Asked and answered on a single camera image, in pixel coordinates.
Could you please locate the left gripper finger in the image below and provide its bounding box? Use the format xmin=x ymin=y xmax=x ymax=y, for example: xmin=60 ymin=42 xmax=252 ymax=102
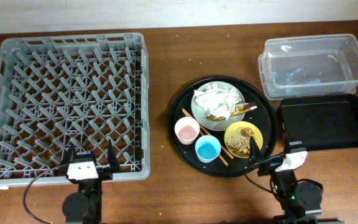
xmin=107 ymin=140 xmax=121 ymax=173
xmin=60 ymin=143 xmax=75 ymax=166

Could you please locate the yellow bowl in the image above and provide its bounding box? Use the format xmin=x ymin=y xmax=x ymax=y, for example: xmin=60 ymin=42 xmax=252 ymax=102
xmin=224 ymin=121 xmax=264 ymax=158

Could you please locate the food scraps pile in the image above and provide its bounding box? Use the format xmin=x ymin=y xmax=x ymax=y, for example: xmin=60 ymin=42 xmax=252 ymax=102
xmin=226 ymin=127 xmax=254 ymax=157

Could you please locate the grey round plate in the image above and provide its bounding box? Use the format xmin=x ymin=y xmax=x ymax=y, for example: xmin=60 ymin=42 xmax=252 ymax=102
xmin=191 ymin=81 xmax=245 ymax=131

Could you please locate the blue cup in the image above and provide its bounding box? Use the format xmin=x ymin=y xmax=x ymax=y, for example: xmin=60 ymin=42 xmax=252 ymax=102
xmin=195 ymin=135 xmax=221 ymax=163

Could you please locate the brown snack wrapper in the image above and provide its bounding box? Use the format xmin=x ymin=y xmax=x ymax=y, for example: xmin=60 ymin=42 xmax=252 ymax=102
xmin=206 ymin=103 xmax=257 ymax=122

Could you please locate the white tissue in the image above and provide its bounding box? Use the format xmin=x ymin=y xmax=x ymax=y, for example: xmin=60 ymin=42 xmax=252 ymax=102
xmin=194 ymin=82 xmax=244 ymax=121

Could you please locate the pink cup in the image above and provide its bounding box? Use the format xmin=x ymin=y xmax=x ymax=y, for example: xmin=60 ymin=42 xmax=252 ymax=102
xmin=174 ymin=117 xmax=200 ymax=145

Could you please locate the wooden chopstick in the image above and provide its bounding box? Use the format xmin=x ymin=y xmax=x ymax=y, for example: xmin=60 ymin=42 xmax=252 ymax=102
xmin=181 ymin=108 xmax=229 ymax=167
xmin=181 ymin=108 xmax=234 ymax=159

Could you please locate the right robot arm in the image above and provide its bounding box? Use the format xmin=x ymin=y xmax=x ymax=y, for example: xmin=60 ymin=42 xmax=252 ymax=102
xmin=244 ymin=136 xmax=323 ymax=223

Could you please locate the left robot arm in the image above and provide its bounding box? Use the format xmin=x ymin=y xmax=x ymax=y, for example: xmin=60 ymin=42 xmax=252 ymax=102
xmin=60 ymin=141 xmax=120 ymax=223

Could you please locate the grey dishwasher rack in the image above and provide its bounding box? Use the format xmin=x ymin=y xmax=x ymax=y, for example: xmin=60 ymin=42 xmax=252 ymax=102
xmin=0 ymin=32 xmax=150 ymax=189

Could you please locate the black rectangular tray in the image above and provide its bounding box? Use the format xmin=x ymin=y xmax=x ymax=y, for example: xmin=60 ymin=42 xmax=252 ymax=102
xmin=279 ymin=94 xmax=358 ymax=151

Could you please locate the round black tray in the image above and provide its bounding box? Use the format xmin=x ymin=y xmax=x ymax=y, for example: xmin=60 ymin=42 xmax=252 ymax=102
xmin=168 ymin=76 xmax=278 ymax=178

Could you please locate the clear plastic bin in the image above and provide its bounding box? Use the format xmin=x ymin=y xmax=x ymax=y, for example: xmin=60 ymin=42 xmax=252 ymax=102
xmin=259 ymin=34 xmax=358 ymax=100

